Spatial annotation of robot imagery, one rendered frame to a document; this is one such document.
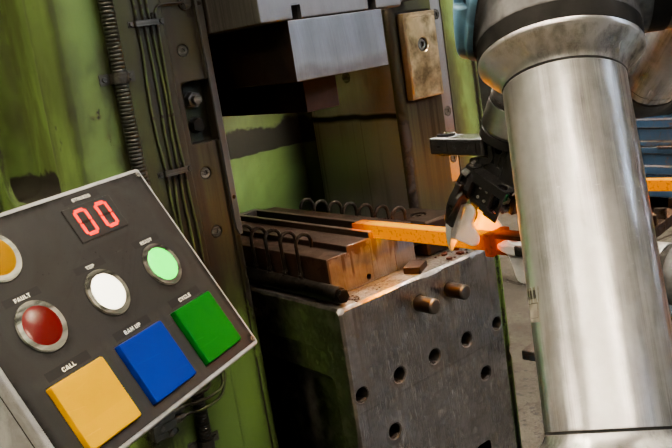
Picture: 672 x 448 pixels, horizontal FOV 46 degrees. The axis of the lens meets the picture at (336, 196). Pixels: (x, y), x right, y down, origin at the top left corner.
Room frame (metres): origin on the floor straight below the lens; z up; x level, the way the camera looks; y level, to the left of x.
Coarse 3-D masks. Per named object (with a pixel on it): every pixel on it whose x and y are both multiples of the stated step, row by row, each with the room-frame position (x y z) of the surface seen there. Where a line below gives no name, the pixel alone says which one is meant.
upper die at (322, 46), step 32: (256, 32) 1.32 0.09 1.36; (288, 32) 1.25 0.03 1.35; (320, 32) 1.28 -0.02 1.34; (352, 32) 1.33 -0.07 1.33; (224, 64) 1.40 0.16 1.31; (256, 64) 1.33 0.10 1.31; (288, 64) 1.26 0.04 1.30; (320, 64) 1.28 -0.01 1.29; (352, 64) 1.32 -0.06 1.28; (384, 64) 1.36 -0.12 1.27
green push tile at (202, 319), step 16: (192, 304) 0.93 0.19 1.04; (208, 304) 0.95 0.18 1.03; (176, 320) 0.90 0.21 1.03; (192, 320) 0.91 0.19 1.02; (208, 320) 0.93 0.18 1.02; (224, 320) 0.95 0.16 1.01; (192, 336) 0.89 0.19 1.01; (208, 336) 0.91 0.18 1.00; (224, 336) 0.93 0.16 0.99; (240, 336) 0.95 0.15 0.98; (208, 352) 0.89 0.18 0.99
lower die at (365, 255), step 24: (240, 216) 1.62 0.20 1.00; (312, 216) 1.50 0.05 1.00; (336, 216) 1.51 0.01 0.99; (360, 216) 1.47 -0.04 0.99; (288, 240) 1.40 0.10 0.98; (336, 240) 1.32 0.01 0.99; (360, 240) 1.30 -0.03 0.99; (384, 240) 1.33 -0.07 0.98; (264, 264) 1.39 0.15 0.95; (288, 264) 1.33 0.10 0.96; (312, 264) 1.28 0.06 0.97; (336, 264) 1.26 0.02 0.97; (360, 264) 1.29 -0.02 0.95; (384, 264) 1.32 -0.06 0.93
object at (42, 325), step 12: (24, 312) 0.76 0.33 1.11; (36, 312) 0.77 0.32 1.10; (48, 312) 0.78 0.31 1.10; (24, 324) 0.75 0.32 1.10; (36, 324) 0.76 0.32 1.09; (48, 324) 0.77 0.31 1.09; (60, 324) 0.78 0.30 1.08; (36, 336) 0.75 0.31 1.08; (48, 336) 0.76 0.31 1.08; (60, 336) 0.77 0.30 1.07
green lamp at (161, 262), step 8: (160, 248) 0.96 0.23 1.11; (152, 256) 0.94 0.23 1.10; (160, 256) 0.95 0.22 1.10; (168, 256) 0.96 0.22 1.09; (152, 264) 0.93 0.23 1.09; (160, 264) 0.94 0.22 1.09; (168, 264) 0.95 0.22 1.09; (176, 264) 0.96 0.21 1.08; (160, 272) 0.93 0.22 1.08; (168, 272) 0.94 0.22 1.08; (176, 272) 0.95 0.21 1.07
